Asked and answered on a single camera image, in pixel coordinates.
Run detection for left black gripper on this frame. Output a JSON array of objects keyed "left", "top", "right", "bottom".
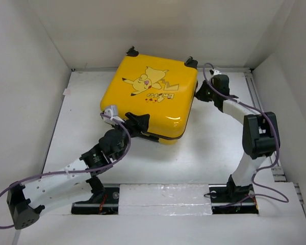
[{"left": 110, "top": 112, "right": 148, "bottom": 160}]

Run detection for yellow hard-shell suitcase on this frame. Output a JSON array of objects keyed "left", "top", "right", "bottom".
[{"left": 100, "top": 46, "right": 198, "bottom": 144}]

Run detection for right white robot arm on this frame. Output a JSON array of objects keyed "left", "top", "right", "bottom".
[{"left": 195, "top": 75, "right": 281, "bottom": 203}]

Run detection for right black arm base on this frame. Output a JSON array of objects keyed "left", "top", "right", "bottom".
[{"left": 203, "top": 185, "right": 259, "bottom": 214}]

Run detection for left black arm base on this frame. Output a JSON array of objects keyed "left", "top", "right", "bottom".
[{"left": 71, "top": 185, "right": 120, "bottom": 215}]

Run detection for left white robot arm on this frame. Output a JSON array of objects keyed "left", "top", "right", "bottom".
[{"left": 7, "top": 109, "right": 150, "bottom": 230}]

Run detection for small pink paper scrap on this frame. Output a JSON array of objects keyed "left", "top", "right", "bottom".
[{"left": 63, "top": 88, "right": 71, "bottom": 96}]

